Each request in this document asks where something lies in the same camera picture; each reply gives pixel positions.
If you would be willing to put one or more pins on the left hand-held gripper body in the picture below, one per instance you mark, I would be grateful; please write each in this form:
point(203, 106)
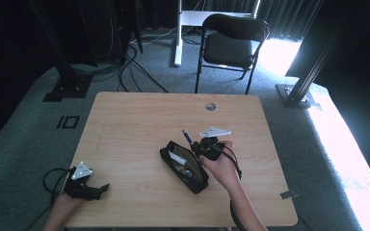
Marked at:
point(82, 171)

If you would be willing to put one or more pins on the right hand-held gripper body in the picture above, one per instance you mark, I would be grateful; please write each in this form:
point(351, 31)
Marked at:
point(214, 131)

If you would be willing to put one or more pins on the blue pen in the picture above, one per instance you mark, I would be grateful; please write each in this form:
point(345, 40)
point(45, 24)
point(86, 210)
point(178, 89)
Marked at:
point(187, 137)

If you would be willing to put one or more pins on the white eraser stick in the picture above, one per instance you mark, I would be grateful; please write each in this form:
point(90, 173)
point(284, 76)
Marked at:
point(177, 159)

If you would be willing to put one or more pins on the black pencil case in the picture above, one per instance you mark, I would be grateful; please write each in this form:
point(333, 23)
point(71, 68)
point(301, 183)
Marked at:
point(189, 173)

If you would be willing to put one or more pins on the person's right hand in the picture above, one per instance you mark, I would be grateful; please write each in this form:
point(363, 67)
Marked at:
point(224, 170)

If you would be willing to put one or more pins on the person's left hand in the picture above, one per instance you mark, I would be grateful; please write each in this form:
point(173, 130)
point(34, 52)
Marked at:
point(66, 207)

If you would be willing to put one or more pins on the black folding chair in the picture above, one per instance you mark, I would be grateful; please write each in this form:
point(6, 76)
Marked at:
point(228, 48)

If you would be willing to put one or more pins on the black metal stand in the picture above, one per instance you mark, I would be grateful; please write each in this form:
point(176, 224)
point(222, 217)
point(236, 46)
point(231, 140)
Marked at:
point(302, 86)
point(67, 80)

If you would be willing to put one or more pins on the grey tape piece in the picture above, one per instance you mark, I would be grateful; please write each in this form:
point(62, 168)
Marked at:
point(289, 194)

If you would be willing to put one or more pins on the dark curtain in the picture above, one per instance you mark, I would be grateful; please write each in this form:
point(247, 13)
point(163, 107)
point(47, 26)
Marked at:
point(285, 16)

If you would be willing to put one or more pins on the dark equipment cabinet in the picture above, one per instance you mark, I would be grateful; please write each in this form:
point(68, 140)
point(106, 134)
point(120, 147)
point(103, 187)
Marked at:
point(125, 25)

